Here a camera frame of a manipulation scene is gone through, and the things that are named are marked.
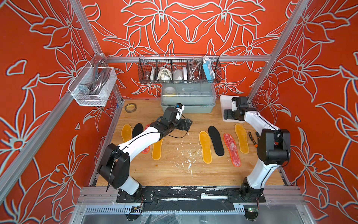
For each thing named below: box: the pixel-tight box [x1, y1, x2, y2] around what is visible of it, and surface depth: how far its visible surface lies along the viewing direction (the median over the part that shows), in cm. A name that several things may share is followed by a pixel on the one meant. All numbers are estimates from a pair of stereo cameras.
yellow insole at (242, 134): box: [234, 123, 250, 154], surface depth 97 cm
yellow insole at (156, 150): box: [151, 137, 165, 161], surface depth 91 cm
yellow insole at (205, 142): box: [199, 131, 213, 164], surface depth 94 cm
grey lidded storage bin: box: [160, 83, 216, 114], surface depth 102 cm
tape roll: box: [124, 102, 138, 113], surface depth 116 cm
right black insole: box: [207, 125, 225, 157], surface depth 97 cm
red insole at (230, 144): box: [222, 133, 241, 168], surface depth 92 cm
